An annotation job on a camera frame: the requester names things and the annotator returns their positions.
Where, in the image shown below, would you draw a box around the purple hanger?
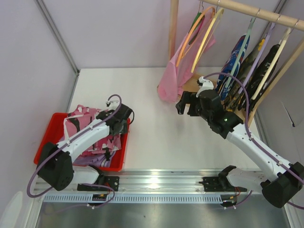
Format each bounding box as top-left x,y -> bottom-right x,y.
239,23 -> 275,86

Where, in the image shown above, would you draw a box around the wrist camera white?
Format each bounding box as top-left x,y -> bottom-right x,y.
197,76 -> 214,97
106,100 -> 120,107

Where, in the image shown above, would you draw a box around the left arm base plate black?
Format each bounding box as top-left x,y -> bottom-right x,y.
77,176 -> 120,191

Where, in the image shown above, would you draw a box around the black patterned trousers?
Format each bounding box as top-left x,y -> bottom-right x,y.
246,44 -> 280,114

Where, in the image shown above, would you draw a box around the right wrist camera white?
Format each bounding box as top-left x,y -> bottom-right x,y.
197,76 -> 214,97

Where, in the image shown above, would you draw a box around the red plastic bin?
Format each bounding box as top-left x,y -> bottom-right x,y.
34,113 -> 129,172

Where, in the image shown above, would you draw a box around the wooden clothes rack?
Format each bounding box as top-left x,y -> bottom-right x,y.
167,0 -> 304,130

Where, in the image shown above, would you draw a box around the blue patterned trousers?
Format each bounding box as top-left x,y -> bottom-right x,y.
215,42 -> 238,101

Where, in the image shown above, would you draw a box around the mint green hanger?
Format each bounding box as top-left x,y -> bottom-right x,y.
230,17 -> 256,76

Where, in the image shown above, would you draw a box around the pink camouflage trousers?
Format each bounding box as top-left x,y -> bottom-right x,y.
61,105 -> 122,167

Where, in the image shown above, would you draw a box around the white slotted cable duct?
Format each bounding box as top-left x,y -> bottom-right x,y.
43,193 -> 223,204

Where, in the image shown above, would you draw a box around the yellow hanger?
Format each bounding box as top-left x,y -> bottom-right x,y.
191,8 -> 224,73

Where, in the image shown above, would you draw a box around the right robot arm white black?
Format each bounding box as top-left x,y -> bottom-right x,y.
176,89 -> 304,208

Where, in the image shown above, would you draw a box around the aluminium mounting rail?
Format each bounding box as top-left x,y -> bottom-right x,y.
33,169 -> 293,194

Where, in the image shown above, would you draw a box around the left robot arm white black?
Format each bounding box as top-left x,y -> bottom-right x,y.
36,104 -> 133,191

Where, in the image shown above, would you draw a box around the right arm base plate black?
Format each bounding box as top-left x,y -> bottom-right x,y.
199,176 -> 247,192

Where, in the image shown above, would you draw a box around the orange hanger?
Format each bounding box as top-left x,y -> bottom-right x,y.
175,7 -> 215,67

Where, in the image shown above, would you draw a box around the olive camouflage trousers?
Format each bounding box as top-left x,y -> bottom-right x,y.
224,38 -> 265,112

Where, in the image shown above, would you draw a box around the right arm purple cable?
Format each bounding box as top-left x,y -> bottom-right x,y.
203,72 -> 304,211

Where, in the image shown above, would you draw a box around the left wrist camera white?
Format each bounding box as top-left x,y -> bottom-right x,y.
106,100 -> 120,107

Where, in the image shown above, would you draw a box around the plain pink garment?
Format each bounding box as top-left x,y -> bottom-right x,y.
157,21 -> 211,102

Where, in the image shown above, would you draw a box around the cream hanger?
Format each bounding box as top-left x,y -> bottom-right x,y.
252,28 -> 291,100

